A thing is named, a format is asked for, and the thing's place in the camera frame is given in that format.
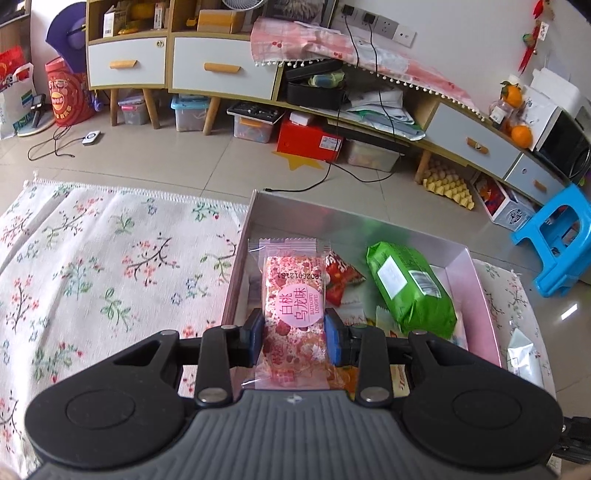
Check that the wide clear storage box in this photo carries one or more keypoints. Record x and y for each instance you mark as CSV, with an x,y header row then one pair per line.
x,y
254,127

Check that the white floor switch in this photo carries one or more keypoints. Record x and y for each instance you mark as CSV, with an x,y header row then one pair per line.
x,y
91,138

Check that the orange fruit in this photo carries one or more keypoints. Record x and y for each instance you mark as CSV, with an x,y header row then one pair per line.
x,y
512,95
521,136

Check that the black case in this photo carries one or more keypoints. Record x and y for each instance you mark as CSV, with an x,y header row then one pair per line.
x,y
314,92

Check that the pink nougat packet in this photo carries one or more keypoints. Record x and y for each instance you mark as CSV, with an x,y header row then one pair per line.
x,y
293,295

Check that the blue lid storage box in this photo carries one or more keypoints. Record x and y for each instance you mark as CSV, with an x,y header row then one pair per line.
x,y
189,115

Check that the cream white snack packet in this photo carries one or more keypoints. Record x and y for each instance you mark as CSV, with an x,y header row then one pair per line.
x,y
524,355

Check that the pink cardboard box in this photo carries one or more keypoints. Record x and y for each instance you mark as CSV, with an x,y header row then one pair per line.
x,y
323,221

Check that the narrow white drawer cabinet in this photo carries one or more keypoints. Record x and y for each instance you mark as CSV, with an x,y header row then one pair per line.
x,y
127,64

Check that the white printed cardboard box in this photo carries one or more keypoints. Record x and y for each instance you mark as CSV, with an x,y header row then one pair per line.
x,y
512,210

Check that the black handheld device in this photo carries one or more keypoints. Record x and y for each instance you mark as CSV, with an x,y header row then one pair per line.
x,y
38,110

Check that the floral tablecloth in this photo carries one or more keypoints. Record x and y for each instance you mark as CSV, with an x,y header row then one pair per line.
x,y
92,258

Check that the white small box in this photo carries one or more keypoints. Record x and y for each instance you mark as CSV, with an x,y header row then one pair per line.
x,y
111,23

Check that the stack of white papers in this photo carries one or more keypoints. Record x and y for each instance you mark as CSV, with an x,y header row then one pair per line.
x,y
374,106

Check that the blue plastic stool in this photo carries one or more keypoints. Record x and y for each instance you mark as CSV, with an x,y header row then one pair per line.
x,y
563,203

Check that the white foam box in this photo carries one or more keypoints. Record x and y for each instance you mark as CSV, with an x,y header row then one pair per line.
x,y
556,87

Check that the gold snack packet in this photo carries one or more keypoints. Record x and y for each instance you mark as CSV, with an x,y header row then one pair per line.
x,y
399,381

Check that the glass jar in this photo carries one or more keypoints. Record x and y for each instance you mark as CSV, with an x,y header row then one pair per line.
x,y
498,113

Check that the red drum container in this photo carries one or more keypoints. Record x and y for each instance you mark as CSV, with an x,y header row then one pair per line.
x,y
69,92

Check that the red hanging ornament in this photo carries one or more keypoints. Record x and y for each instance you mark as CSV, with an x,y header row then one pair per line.
x,y
531,41

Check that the white microwave oven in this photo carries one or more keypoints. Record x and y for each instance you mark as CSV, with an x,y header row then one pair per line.
x,y
561,136

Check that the yellow egg tray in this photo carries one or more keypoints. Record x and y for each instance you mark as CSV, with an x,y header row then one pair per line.
x,y
448,184

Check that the low wooden media stand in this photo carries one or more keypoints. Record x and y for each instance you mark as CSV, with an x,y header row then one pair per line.
x,y
461,129

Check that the purple fan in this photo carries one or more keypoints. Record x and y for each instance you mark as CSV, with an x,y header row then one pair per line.
x,y
64,37

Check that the white shopping bag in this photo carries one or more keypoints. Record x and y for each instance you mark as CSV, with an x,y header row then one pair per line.
x,y
14,110

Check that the wide white drawer cabinet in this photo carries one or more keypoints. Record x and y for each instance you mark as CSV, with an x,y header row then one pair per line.
x,y
221,69

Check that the green snack packet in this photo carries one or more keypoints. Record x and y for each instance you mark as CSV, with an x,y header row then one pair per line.
x,y
406,286

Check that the red snack packet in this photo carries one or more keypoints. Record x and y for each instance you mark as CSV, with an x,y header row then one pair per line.
x,y
341,277

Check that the white desk fan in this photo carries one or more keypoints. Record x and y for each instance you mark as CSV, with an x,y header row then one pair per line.
x,y
244,4

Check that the pink checked cloth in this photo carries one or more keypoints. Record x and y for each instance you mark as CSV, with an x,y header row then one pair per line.
x,y
295,41

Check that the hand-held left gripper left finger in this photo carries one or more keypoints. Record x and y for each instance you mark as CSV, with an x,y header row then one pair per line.
x,y
254,339

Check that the red gift bag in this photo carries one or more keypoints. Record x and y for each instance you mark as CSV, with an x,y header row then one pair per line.
x,y
9,64

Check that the clear grey lid storage box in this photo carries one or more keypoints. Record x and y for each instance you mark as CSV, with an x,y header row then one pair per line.
x,y
134,113

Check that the white wall socket strip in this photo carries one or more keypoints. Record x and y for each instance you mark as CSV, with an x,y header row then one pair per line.
x,y
392,25

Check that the yellow cardboard box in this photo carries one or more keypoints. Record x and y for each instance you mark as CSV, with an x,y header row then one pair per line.
x,y
220,21

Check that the red cardboard box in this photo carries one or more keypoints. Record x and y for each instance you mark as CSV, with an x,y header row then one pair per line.
x,y
304,141

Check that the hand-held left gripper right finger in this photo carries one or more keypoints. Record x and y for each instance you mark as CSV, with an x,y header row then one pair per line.
x,y
333,339

